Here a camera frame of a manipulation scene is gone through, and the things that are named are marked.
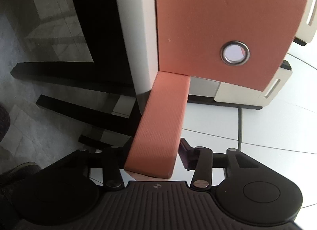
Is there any orange shoe box base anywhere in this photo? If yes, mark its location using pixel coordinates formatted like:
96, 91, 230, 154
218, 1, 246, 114
156, 0, 307, 91

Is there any person's shoe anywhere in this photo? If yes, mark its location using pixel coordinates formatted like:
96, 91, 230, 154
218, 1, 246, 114
1, 162, 41, 198

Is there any left beige folding chair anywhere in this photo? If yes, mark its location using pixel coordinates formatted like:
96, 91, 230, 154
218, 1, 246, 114
187, 60, 292, 110

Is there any beige folding chair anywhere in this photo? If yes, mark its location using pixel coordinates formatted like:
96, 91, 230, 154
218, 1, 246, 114
187, 60, 292, 110
293, 0, 317, 46

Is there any right beige folding chair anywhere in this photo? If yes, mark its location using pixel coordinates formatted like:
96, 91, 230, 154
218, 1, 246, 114
293, 0, 317, 46

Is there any white table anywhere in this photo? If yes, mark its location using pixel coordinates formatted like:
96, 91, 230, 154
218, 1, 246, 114
116, 0, 159, 112

